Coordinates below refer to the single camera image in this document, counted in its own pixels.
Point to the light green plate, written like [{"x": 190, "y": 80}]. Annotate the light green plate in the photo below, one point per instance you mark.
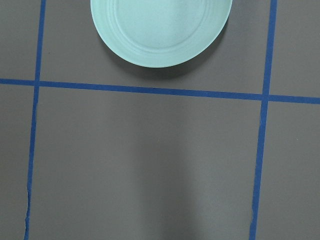
[{"x": 159, "y": 33}]

